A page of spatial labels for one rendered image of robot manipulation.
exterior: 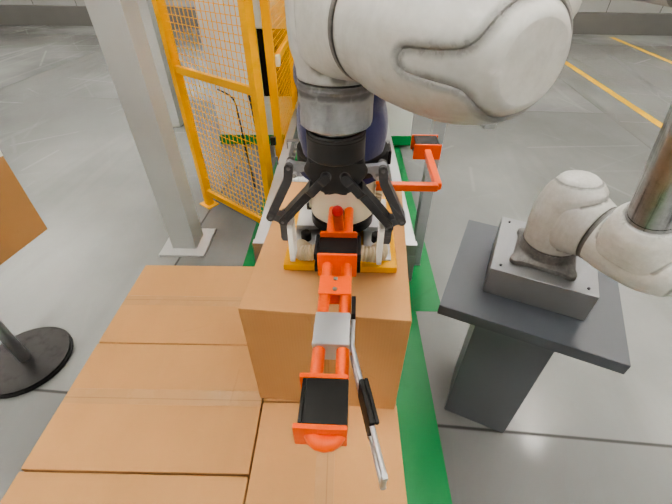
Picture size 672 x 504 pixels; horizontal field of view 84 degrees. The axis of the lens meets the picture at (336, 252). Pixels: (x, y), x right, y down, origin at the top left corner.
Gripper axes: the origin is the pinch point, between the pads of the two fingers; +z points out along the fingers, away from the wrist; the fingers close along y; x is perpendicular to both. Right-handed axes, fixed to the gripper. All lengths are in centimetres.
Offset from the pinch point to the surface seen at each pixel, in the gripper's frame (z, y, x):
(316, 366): 13.1, 2.3, 12.4
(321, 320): 12.5, 2.3, 3.6
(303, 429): 11.9, 3.0, 22.7
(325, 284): 12.6, 2.3, -5.3
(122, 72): 11, 111, -142
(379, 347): 37.9, -10.0, -10.0
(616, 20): 94, -551, -927
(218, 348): 67, 41, -28
